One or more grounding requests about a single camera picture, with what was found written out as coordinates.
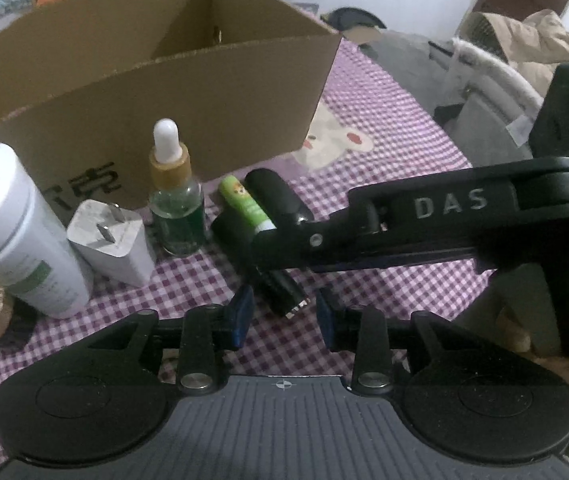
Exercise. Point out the white plastic bottle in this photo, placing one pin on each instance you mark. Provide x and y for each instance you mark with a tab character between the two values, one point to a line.
19	230

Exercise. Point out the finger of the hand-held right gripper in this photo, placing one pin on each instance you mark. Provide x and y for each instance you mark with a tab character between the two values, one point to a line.
304	247

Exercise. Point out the white charger plug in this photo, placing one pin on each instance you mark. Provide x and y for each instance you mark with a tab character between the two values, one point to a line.
114	255

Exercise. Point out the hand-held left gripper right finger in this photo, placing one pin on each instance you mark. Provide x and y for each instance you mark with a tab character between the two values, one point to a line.
325	322

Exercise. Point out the green lip balm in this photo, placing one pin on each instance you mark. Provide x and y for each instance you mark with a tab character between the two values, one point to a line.
247	205

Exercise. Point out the brown cardboard box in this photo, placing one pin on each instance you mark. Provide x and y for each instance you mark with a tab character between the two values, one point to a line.
214	110

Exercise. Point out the beige jacket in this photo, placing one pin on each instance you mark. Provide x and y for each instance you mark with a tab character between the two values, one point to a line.
554	45

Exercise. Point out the black flashlight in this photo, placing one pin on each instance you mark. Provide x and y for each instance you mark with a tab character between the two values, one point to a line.
277	192

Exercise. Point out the purple checked cloth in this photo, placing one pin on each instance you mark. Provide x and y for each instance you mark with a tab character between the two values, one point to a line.
389	125

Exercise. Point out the green glass dropper bottle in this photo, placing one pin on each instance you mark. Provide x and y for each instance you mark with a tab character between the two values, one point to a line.
177	220

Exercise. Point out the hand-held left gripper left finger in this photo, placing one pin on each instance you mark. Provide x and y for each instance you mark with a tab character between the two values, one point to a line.
240	317

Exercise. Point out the small cardboard piece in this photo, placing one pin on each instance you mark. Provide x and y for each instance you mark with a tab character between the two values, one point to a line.
364	35

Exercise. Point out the black key fob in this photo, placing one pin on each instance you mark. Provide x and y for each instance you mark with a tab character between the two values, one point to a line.
229	230

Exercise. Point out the black round pan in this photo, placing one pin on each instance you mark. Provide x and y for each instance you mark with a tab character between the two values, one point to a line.
354	16

